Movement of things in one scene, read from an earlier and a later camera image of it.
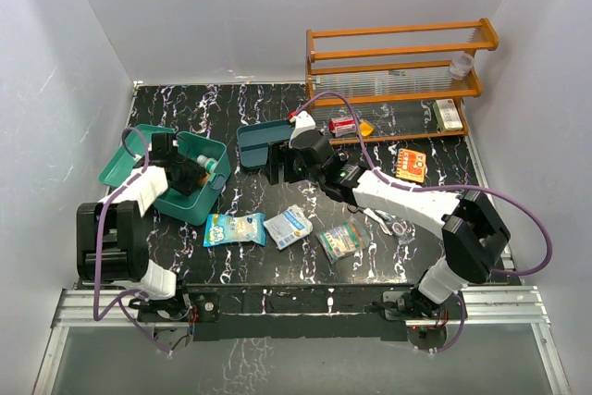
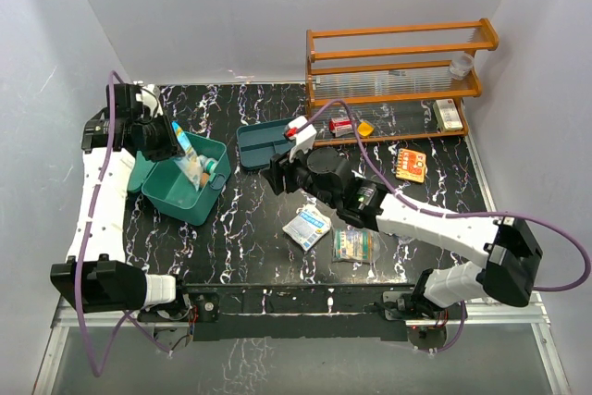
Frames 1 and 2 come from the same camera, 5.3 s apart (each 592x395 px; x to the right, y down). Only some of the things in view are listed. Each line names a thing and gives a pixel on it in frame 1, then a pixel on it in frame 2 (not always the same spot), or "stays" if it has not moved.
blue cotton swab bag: [223, 228] -> [189, 164]
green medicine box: [195, 207] stays
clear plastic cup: [461, 66] stays
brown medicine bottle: [203, 178] stays
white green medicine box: [447, 115] stays
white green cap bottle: [207, 163] stays
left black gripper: [189, 186] -> [171, 149]
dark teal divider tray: [253, 140] stays
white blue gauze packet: [289, 226] -> [308, 226]
